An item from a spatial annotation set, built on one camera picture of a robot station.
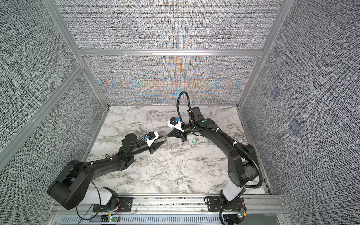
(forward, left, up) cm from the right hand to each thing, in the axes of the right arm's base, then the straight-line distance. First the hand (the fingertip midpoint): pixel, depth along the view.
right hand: (169, 133), depth 79 cm
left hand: (-1, +4, -4) cm, 6 cm away
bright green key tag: (+7, -15, -19) cm, 25 cm away
